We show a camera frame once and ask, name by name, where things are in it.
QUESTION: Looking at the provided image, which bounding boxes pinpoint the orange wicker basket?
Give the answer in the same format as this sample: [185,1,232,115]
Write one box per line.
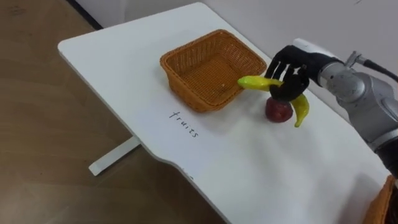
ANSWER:
[361,174,398,224]
[159,29,269,114]

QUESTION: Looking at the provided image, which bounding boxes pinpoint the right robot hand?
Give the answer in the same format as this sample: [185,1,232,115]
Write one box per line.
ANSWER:
[264,37,343,103]

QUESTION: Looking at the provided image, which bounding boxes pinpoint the yellow banana soft toy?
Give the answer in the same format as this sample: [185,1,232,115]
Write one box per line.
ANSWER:
[237,75,310,129]

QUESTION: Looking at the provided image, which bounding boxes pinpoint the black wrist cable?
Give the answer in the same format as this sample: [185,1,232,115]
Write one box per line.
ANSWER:
[345,50,398,83]

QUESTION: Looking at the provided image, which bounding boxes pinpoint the red apple soft toy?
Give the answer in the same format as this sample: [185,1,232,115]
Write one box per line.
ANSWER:
[264,96,294,124]

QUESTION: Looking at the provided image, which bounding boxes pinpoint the white desk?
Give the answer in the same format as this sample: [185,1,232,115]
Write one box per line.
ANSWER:
[57,2,394,224]

